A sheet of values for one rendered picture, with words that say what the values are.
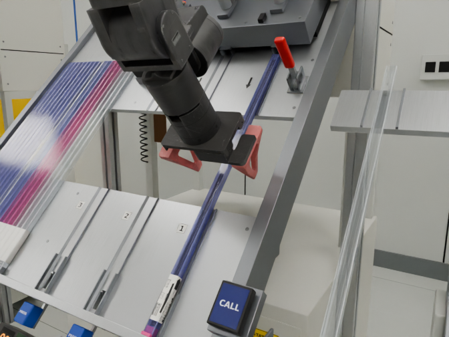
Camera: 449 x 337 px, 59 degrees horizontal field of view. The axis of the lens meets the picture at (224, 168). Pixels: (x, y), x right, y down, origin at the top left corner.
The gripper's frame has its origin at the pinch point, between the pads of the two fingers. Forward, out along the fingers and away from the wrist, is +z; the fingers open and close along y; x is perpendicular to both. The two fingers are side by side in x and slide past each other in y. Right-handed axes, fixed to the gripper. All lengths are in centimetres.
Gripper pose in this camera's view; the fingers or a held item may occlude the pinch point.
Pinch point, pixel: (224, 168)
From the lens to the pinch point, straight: 59.3
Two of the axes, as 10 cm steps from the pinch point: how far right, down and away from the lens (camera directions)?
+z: 3.5, 5.8, 7.4
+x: -3.7, 8.1, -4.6
